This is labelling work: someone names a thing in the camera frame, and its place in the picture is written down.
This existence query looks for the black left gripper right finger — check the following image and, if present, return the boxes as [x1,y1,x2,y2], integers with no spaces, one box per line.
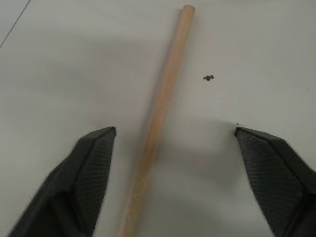
[234,126,316,237]

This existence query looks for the wooden chopstick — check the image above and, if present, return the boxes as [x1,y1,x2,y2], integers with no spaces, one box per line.
[115,4,197,237]

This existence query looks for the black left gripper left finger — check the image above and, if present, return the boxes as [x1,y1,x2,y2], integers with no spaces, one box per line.
[6,126,117,237]

